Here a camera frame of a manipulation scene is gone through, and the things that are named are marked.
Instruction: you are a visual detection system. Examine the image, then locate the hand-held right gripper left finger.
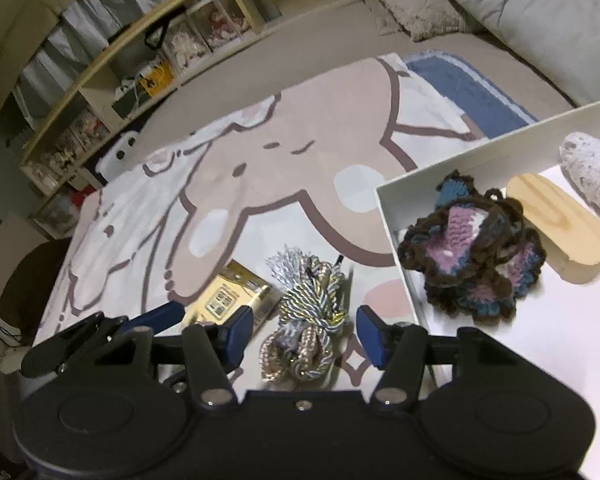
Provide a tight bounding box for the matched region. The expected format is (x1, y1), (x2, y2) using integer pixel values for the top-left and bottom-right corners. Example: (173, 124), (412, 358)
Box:
(130, 307), (255, 412)

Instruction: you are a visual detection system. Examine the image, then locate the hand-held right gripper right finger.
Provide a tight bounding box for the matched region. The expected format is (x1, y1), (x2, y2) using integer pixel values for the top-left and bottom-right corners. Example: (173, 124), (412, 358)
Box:
(356, 305), (521, 413)

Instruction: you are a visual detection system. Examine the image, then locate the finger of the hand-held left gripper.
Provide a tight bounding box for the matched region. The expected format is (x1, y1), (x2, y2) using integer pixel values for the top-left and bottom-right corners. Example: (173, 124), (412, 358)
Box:
(20, 301), (185, 380)

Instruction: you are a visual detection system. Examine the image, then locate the gold packet box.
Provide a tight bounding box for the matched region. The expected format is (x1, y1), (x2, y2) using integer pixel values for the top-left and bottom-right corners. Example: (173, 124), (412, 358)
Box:
(182, 260), (284, 334)

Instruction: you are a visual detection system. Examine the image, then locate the silver gold tassel cord bundle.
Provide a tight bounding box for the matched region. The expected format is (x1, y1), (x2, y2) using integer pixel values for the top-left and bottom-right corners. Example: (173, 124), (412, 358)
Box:
(260, 245), (352, 387)

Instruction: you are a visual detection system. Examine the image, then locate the white cardboard box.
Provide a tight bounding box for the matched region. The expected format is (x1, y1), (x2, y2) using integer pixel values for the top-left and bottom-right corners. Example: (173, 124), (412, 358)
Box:
(375, 94), (600, 480)

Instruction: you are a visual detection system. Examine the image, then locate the cream crochet ball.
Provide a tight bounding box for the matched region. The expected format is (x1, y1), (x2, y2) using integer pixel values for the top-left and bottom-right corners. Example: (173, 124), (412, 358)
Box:
(557, 130), (600, 222)

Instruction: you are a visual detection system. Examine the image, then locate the brown purple crochet piece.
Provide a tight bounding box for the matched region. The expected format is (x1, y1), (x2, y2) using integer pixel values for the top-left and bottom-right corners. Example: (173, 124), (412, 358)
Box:
(397, 170), (547, 329)

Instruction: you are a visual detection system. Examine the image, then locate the dark brown floor cushion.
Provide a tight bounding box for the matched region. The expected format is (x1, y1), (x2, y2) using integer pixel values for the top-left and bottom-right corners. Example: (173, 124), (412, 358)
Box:
(0, 237), (72, 347)

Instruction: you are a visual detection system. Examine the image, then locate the clear storage bin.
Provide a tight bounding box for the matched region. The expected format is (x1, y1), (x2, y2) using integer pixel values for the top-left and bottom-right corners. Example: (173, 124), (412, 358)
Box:
(32, 195), (81, 240)

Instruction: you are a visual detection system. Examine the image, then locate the cardboard board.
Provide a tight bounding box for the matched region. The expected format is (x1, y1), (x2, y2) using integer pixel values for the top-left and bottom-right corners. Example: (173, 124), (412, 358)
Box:
(0, 210), (32, 302)

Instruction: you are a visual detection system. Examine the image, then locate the white heater with eyes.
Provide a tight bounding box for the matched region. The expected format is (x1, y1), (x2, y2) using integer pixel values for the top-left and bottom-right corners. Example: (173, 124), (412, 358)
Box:
(96, 131), (142, 189)

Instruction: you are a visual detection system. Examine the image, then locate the cartoon printed blanket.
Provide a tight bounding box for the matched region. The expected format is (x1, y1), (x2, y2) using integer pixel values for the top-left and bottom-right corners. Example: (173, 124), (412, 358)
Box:
(32, 52), (473, 392)

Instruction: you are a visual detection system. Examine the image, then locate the figurine display box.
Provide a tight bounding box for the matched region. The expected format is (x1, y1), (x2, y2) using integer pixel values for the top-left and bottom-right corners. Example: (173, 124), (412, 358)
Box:
(72, 109), (112, 150)
(44, 132), (83, 173)

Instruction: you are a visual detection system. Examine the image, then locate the oval wooden block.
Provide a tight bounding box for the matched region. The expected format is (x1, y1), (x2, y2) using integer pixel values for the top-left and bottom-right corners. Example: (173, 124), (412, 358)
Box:
(506, 172), (600, 286)

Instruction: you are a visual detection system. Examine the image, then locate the yellow bag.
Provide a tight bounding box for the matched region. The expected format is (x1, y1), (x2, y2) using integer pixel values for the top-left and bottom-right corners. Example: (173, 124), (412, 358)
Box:
(140, 62), (177, 99)

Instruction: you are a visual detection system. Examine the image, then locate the long wooden shelf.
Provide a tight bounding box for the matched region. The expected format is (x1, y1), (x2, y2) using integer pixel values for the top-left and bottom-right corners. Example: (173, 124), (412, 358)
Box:
(19, 0), (352, 241)

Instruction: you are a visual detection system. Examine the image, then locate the cream doll display box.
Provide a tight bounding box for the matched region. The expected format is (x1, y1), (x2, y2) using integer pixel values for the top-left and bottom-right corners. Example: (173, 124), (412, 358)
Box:
(162, 15), (212, 69)

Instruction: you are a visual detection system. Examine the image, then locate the beige bed mattress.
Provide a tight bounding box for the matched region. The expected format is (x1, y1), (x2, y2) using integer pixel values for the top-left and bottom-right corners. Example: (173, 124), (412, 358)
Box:
(140, 0), (581, 181)

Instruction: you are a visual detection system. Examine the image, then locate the grey curtain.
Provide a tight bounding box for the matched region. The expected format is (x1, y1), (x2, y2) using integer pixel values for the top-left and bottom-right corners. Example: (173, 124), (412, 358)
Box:
(14, 0), (148, 128)

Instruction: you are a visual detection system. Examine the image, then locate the red doll display box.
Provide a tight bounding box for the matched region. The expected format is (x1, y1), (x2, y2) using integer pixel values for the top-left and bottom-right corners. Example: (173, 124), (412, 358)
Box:
(190, 0), (254, 52)

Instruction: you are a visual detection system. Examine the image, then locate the beige curtain valance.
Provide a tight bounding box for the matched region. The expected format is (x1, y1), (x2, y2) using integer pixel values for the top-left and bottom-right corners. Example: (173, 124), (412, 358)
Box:
(0, 0), (117, 117)

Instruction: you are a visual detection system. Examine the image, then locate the grey duvet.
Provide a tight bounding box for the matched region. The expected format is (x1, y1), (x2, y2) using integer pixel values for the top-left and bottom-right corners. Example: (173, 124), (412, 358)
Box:
(390, 0), (600, 107)

